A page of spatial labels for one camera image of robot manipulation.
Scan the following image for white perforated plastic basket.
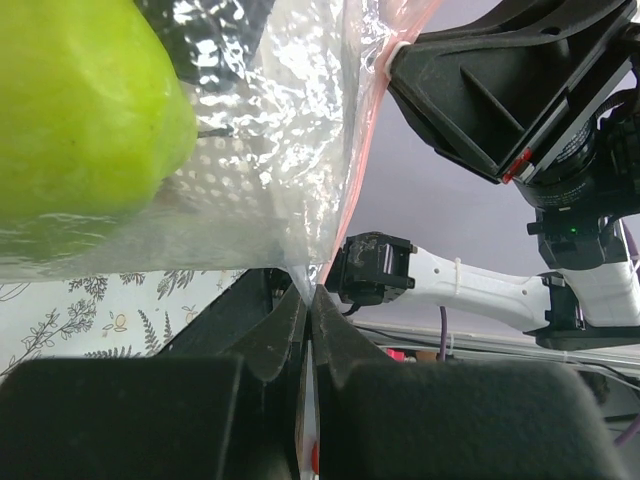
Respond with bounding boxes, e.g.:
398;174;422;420
154;136;276;223

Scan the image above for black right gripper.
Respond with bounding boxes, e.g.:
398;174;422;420
389;1;639;270

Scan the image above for clear zip top bag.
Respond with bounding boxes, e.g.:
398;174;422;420
1;1;438;288

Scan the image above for green pear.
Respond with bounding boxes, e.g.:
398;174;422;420
0;0;200;236

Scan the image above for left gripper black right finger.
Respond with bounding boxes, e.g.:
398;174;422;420
309;287;625;479

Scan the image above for floral patterned table mat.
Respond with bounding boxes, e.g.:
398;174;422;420
1;270;242;377

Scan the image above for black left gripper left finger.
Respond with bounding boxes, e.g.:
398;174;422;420
1;288;306;479

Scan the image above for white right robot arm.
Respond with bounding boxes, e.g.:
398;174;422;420
325;1;639;351

